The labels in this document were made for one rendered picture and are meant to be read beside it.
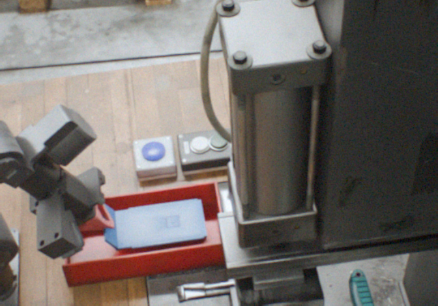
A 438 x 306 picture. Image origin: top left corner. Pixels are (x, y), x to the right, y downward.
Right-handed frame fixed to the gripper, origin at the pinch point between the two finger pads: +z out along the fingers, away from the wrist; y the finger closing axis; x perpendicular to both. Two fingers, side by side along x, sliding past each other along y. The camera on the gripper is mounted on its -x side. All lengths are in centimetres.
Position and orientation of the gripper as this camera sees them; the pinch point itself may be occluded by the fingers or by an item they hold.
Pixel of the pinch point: (108, 223)
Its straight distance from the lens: 132.1
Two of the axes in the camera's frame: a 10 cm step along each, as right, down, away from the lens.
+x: -1.5, -7.5, 6.4
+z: 5.2, 4.9, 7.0
